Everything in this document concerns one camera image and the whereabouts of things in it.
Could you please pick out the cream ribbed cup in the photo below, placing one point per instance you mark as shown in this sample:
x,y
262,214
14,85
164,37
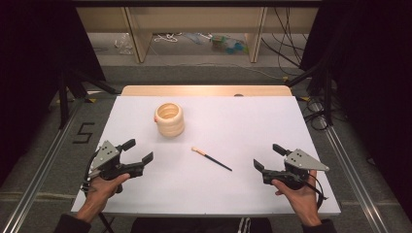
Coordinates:
x,y
169,119

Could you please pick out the wooden shelf unit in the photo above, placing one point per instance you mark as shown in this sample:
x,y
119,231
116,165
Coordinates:
x,y
194,19

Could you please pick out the person's left hand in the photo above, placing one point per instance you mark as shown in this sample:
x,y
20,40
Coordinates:
x,y
102,189

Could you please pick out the white foam board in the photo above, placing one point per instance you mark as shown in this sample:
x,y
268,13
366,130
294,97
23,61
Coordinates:
x,y
226,129

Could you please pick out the person's right hand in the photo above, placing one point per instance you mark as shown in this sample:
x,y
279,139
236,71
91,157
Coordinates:
x,y
299,197

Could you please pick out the black metal stand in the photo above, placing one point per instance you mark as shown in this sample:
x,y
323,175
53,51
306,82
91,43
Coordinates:
x,y
327,103
63,103

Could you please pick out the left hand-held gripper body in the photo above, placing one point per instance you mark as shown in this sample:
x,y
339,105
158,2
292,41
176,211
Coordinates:
x,y
105,157

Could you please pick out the aluminium floor rail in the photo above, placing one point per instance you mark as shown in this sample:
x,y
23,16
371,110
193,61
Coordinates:
x,y
353,174
35,184

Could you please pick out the clear plastic bag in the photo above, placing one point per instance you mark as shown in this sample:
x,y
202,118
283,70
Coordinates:
x,y
124,44

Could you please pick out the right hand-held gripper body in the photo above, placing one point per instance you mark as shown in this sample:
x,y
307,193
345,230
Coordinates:
x,y
302,160

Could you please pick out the black curtain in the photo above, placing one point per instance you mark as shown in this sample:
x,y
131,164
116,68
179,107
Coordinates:
x,y
32,81
375,97

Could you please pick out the colourful plastic toy pack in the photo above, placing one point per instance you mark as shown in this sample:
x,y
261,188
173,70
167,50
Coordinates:
x,y
228,45

